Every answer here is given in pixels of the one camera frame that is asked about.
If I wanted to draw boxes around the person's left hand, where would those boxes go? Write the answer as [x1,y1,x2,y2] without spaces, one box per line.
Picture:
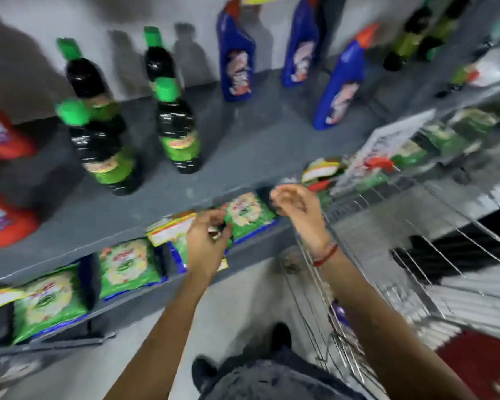
[186,210,234,284]

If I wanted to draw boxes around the person's right hand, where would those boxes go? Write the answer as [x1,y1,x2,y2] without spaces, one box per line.
[270,184,333,259]

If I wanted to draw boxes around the green detergent packet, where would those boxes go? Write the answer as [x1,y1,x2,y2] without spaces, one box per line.
[98,238,165,301]
[168,229,235,274]
[222,192,279,243]
[12,263,89,345]

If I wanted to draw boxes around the person's left forearm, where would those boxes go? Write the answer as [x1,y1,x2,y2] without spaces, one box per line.
[103,274,217,400]

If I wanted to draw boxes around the person's right forearm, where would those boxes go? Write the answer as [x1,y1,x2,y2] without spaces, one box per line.
[317,251,478,400]

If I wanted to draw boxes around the yellow and red packet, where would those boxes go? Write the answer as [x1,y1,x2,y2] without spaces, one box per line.
[301,157,343,184]

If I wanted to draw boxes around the yellow and white packet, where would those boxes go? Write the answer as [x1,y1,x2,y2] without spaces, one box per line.
[146,211,197,247]
[0,286,26,315]

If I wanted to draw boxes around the grey metal shelf rack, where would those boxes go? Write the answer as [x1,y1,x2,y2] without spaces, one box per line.
[0,67,386,359]

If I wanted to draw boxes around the white printed sign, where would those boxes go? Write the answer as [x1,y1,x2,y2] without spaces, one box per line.
[330,108,437,197]

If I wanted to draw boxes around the dark bottle with green cap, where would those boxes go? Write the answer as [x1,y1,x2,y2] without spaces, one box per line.
[143,26,180,93]
[56,37,111,108]
[54,99,145,196]
[153,77,203,175]

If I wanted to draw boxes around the blue cleaner bottle orange cap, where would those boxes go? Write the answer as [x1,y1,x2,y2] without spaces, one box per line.
[313,23,380,131]

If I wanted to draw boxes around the person's black right shoe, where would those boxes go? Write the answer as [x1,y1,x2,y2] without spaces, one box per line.
[270,322,293,353]

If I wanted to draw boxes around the person's black shoe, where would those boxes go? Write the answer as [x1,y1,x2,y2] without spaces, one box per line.
[191,355,220,393]
[270,322,293,353]

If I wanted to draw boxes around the person's black left shoe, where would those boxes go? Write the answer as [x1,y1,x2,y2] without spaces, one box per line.
[191,355,220,393]

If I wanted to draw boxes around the person's grey shorts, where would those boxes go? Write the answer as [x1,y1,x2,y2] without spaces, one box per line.
[199,347,369,400]

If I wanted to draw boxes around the row of green packets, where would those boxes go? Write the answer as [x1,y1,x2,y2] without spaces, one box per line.
[352,93,500,194]

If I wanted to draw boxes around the red plastic container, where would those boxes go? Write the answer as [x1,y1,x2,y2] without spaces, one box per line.
[0,188,41,250]
[0,99,37,161]

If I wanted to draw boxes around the red floor mat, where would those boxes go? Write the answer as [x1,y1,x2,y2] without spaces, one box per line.
[436,330,500,400]

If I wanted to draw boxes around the red thread bracelet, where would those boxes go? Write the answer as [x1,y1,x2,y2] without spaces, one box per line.
[312,243,339,268]

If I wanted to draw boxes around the wire shopping cart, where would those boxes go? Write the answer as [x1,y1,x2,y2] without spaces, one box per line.
[280,177,500,400]

